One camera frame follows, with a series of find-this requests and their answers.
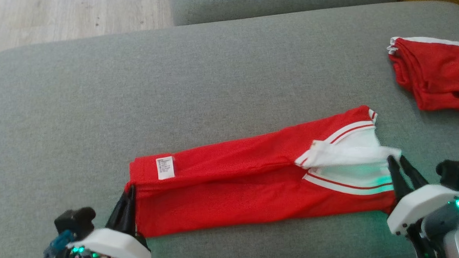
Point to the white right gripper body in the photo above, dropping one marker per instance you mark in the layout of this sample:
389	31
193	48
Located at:
422	206

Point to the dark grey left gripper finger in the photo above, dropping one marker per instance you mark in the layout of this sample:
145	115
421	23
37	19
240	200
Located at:
117	215
132	214

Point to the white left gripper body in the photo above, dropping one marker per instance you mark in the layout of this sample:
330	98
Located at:
110	246

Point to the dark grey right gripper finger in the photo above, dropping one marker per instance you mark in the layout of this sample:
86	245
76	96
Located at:
413	173
399	179

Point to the red garment with white sleeves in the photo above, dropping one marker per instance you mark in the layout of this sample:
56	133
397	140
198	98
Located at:
235	183

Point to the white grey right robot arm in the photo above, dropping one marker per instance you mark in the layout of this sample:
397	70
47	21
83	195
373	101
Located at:
447	235

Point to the small red white garment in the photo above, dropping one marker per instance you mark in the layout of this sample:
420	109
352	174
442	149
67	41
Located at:
436	73

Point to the large grey sofa chaise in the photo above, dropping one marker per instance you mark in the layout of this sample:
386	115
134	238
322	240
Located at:
212	87

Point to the grey sofa seat cushion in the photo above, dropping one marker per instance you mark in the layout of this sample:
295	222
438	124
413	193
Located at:
286	2

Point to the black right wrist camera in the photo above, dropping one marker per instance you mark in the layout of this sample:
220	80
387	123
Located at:
456	173

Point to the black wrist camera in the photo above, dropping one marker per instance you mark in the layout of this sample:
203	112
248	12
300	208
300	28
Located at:
74	221
456	173

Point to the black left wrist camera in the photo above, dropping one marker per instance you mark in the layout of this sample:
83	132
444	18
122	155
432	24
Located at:
74	221

